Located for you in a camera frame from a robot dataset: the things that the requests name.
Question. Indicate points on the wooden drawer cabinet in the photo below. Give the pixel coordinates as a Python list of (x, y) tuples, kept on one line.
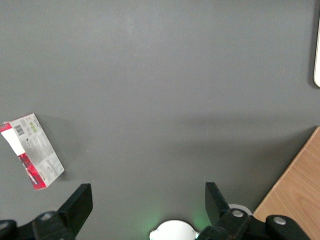
[(295, 185)]

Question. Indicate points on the grey table mat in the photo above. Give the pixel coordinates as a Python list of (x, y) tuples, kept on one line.
[(150, 87)]

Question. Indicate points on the red cookie box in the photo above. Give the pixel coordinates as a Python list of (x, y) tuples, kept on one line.
[(35, 150)]

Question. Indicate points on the cream plastic tray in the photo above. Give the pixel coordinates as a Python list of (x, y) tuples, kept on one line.
[(317, 50)]

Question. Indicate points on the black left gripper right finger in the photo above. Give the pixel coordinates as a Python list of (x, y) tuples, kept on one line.
[(220, 215)]

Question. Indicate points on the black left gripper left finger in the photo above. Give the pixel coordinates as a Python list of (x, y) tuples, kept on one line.
[(75, 212)]

